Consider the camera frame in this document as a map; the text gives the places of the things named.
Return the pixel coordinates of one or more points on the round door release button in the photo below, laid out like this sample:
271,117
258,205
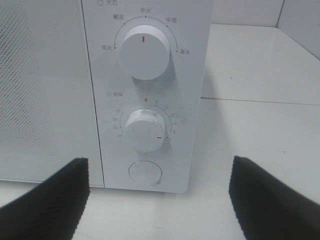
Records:
145,172

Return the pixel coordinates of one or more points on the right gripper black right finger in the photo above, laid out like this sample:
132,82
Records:
268,209

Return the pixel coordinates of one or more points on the upper white power knob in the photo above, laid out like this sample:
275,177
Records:
145,52

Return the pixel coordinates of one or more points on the white timer knob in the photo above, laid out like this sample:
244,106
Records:
144,130

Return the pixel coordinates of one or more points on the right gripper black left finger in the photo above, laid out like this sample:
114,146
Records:
50,211

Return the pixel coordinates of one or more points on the white microwave oven body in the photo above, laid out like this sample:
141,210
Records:
175,95

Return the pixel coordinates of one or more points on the white microwave door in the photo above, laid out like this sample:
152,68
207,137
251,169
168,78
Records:
47,111

